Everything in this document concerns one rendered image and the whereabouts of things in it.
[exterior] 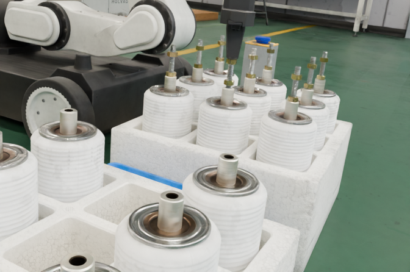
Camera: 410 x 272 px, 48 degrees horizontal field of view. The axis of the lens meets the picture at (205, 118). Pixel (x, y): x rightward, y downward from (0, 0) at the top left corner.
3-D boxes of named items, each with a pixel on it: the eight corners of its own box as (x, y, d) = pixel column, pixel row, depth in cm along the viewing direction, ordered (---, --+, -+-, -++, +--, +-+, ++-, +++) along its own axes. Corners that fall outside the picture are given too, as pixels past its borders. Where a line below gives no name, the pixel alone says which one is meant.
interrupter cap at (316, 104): (304, 98, 94) (305, 95, 94) (333, 109, 88) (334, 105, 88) (277, 101, 89) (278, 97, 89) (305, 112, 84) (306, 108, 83)
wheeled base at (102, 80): (-83, 99, 138) (-94, -15, 128) (46, 74, 183) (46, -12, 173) (82, 152, 112) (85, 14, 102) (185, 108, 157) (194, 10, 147)
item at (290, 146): (301, 229, 79) (320, 130, 73) (246, 219, 80) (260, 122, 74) (300, 204, 88) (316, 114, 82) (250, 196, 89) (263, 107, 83)
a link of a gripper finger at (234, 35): (222, 57, 80) (226, 21, 78) (241, 58, 80) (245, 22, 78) (222, 58, 78) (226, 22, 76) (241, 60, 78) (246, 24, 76)
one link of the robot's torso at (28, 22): (3, 41, 139) (2, -3, 135) (52, 37, 156) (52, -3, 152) (54, 53, 130) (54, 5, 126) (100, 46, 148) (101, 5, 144)
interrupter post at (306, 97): (305, 103, 90) (307, 86, 89) (314, 106, 88) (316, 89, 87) (296, 103, 89) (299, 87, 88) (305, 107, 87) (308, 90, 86)
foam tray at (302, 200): (107, 213, 91) (110, 127, 85) (194, 153, 125) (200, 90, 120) (299, 281, 76) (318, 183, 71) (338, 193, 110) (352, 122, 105)
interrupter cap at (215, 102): (197, 104, 82) (197, 100, 81) (219, 97, 88) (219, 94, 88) (234, 114, 78) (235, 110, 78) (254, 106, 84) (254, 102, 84)
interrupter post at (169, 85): (160, 91, 87) (161, 75, 86) (171, 91, 89) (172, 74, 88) (167, 95, 86) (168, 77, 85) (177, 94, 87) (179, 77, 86)
